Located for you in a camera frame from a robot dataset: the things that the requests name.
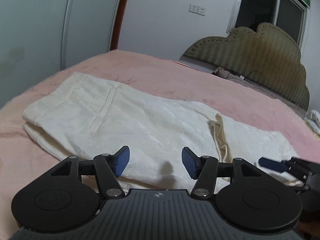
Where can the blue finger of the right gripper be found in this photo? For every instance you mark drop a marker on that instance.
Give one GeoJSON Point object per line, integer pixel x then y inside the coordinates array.
{"type": "Point", "coordinates": [278, 166]}

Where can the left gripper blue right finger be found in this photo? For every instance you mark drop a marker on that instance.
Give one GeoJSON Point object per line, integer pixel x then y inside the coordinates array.
{"type": "Point", "coordinates": [203, 170]}

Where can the white dotted folded quilt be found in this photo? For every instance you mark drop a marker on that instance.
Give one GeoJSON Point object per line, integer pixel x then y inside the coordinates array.
{"type": "Point", "coordinates": [312, 118]}

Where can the pink floral bed blanket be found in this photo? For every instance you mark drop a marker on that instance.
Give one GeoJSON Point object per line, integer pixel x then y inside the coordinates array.
{"type": "Point", "coordinates": [22, 160]}

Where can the white cream pants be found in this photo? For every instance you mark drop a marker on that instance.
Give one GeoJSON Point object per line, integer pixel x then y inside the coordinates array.
{"type": "Point", "coordinates": [88, 116]}

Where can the olive green padded headboard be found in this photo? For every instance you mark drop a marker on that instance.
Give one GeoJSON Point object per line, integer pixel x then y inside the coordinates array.
{"type": "Point", "coordinates": [268, 56]}

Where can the white wall socket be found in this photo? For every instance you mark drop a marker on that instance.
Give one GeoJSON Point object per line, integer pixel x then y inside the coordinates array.
{"type": "Point", "coordinates": [193, 8]}
{"type": "Point", "coordinates": [201, 11]}

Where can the pale green wardrobe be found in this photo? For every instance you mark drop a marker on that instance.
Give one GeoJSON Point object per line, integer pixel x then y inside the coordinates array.
{"type": "Point", "coordinates": [42, 37]}

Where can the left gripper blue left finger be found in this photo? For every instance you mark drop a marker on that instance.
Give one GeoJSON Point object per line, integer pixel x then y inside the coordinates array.
{"type": "Point", "coordinates": [107, 169]}

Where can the dark window with frame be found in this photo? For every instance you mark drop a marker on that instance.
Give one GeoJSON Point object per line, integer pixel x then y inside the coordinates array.
{"type": "Point", "coordinates": [289, 15]}

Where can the grey brown pillow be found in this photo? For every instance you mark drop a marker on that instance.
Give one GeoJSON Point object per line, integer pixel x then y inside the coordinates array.
{"type": "Point", "coordinates": [225, 74]}

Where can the brown wooden door frame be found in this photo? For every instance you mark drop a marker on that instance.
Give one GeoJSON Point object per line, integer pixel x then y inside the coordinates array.
{"type": "Point", "coordinates": [118, 24]}

